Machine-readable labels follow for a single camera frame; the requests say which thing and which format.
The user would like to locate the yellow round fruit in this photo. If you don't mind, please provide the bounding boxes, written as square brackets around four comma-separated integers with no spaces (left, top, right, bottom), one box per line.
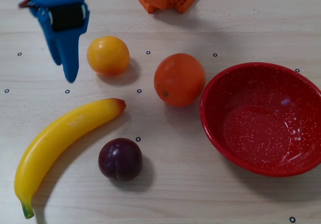
[87,35,130,77]

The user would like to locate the red speckled bowl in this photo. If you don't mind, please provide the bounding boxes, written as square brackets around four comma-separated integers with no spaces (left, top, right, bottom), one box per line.
[200,62,321,178]

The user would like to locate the orange fruit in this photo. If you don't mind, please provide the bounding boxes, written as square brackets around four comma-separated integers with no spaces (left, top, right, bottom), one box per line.
[153,53,207,107]

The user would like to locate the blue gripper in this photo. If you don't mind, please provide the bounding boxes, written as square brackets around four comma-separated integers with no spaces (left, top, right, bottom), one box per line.
[24,0,90,83]

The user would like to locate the yellow plastic banana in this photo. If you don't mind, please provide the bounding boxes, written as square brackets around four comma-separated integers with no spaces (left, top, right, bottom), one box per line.
[14,97,126,219]

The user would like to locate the dark purple plum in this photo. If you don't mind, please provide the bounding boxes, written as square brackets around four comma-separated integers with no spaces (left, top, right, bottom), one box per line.
[97,138,143,182]

